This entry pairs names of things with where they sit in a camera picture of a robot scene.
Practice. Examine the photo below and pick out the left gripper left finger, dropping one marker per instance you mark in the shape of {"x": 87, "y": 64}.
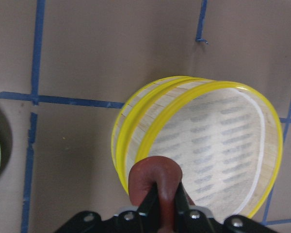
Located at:
{"x": 150, "y": 204}

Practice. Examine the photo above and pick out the yellow steamer basket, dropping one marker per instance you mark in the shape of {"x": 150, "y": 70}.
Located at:
{"x": 144, "y": 115}
{"x": 225, "y": 136}

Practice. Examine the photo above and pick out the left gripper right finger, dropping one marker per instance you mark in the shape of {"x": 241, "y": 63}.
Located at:
{"x": 182, "y": 205}

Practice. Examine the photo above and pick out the brown bun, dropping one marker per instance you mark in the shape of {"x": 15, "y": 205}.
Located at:
{"x": 167, "y": 175}

